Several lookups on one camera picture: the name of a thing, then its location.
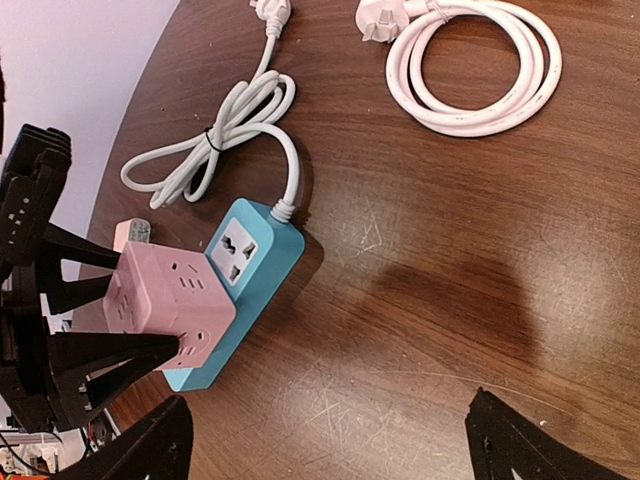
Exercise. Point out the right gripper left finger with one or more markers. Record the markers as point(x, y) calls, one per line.
point(158, 446)

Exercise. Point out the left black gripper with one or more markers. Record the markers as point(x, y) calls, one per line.
point(61, 381)

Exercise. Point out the pink cube socket adapter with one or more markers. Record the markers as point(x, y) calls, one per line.
point(157, 289)

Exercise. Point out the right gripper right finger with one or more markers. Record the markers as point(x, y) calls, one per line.
point(503, 444)

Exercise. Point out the teal power strip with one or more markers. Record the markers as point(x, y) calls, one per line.
point(252, 253)

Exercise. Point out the small pink charger plug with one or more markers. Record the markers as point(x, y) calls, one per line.
point(132, 230)

